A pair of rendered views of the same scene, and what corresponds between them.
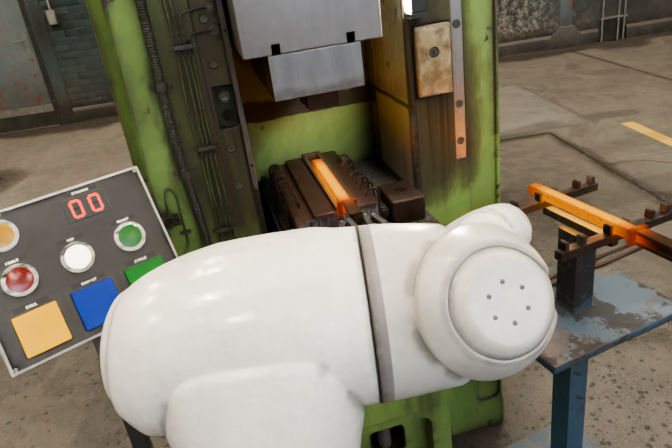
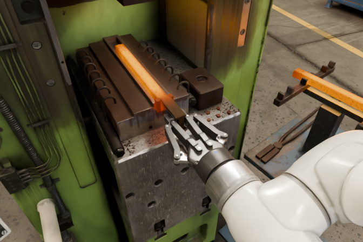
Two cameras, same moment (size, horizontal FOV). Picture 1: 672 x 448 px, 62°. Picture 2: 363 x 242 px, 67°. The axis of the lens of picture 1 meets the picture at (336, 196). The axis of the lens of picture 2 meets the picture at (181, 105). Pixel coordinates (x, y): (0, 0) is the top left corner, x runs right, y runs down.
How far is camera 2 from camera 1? 69 cm
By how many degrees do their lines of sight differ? 22
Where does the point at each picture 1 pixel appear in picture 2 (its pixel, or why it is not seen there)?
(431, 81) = not seen: outside the picture
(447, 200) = (226, 78)
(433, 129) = (225, 22)
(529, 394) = not seen: hidden behind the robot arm
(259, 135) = (62, 19)
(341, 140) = (134, 24)
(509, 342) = not seen: outside the picture
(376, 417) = (175, 234)
